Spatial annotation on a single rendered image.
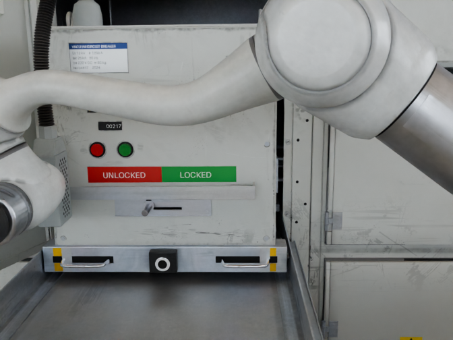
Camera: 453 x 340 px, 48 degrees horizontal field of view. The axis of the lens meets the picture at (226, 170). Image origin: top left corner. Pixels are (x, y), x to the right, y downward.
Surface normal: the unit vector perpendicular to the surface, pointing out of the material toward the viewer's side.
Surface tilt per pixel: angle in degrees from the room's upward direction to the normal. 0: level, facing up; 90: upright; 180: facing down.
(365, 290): 90
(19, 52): 90
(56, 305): 0
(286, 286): 0
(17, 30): 90
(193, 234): 90
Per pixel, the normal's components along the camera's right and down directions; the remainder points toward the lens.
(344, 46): -0.35, 0.17
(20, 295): 1.00, 0.00
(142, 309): -0.01, -0.98
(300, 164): -0.03, 0.22
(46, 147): -0.03, -0.29
